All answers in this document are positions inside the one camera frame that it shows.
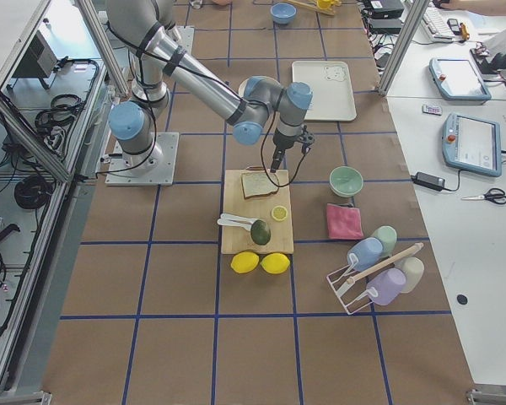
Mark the wooden rolling pin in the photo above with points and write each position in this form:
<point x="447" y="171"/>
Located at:
<point x="411" y="251"/>

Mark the green bowl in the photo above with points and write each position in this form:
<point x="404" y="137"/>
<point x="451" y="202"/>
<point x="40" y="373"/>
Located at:
<point x="345" y="181"/>

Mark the white wire cup rack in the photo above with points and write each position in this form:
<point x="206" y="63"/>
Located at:
<point x="344" y="283"/>

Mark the bread slice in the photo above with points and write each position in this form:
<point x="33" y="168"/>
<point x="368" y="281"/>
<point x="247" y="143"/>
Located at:
<point x="258" y="184"/>

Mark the pink cloth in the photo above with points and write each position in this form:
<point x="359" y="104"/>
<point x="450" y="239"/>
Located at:
<point x="343" y="223"/>

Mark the avocado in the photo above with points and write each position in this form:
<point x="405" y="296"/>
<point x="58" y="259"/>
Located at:
<point x="260" y="233"/>

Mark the wooden cup rack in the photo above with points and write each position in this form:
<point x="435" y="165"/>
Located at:
<point x="311" y="6"/>

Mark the black power adapter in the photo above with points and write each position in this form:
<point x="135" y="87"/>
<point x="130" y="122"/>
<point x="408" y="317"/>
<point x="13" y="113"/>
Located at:
<point x="431" y="182"/>

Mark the whole lemon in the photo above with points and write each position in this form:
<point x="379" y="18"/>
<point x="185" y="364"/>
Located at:
<point x="244" y="262"/>
<point x="275" y="263"/>

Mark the blue cup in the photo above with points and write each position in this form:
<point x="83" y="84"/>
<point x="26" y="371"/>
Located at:
<point x="364" y="254"/>

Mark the lemon slice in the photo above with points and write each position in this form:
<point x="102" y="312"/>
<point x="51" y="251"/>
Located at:
<point x="279" y="213"/>

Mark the whole lemon left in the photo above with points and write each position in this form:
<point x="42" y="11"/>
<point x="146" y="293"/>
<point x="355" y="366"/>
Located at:
<point x="244" y="262"/>

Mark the blue bowl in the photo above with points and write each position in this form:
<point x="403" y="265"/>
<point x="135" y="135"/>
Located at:
<point x="283" y="13"/>

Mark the green cup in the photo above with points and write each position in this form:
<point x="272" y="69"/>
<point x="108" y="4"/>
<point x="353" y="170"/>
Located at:
<point x="387" y="236"/>

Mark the aluminium frame post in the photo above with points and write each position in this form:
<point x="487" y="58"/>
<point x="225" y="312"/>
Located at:
<point x="410" y="26"/>

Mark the beige cup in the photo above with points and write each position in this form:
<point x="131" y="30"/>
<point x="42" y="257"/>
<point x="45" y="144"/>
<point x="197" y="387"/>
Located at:
<point x="413" y="269"/>

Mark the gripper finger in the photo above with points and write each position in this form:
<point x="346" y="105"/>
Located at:
<point x="277" y="159"/>

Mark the purple cup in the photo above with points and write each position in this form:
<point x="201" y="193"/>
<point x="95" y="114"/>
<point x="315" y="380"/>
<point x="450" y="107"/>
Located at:
<point x="384" y="288"/>

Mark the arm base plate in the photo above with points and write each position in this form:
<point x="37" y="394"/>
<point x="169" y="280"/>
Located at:
<point x="154" y="167"/>

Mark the scissors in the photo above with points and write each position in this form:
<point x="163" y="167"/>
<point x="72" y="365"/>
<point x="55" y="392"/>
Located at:
<point x="493" y="195"/>

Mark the teach pendant near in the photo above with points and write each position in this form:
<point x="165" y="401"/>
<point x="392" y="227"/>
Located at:
<point x="473" y="144"/>

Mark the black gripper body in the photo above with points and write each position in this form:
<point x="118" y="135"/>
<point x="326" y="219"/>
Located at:
<point x="283" y="141"/>

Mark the whole lemon right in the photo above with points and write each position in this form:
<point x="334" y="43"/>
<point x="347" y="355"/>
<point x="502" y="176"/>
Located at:
<point x="275" y="263"/>

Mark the teach pendant far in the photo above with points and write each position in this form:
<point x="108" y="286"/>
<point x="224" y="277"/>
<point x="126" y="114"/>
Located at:
<point x="458" y="80"/>

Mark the yellow mug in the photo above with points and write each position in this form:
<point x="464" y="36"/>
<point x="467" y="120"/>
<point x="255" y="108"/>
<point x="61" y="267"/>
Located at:
<point x="324" y="4"/>

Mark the teach pendant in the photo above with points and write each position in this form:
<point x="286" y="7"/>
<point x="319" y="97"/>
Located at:
<point x="458" y="80"/>
<point x="473" y="144"/>

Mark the cream bear tray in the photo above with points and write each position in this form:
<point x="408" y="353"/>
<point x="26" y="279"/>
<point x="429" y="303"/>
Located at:
<point x="331" y="85"/>

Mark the white plastic spoon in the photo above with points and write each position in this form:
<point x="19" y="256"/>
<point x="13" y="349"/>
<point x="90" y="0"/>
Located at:
<point x="233" y="223"/>

